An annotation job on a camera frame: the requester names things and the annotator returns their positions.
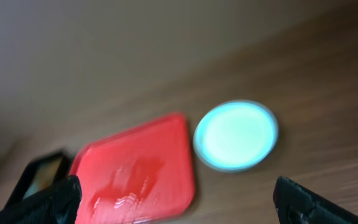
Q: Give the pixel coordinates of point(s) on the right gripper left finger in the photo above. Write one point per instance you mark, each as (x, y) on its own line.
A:
(57, 204)

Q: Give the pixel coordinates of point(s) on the red plastic tray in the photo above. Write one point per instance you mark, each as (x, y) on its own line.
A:
(139, 175)

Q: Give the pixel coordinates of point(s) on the white plate top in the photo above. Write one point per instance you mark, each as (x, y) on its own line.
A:
(235, 136)

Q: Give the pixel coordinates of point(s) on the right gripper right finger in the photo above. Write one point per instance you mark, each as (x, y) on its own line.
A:
(296, 204)

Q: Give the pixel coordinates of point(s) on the black metal tray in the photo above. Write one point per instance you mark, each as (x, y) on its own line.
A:
(39, 174)

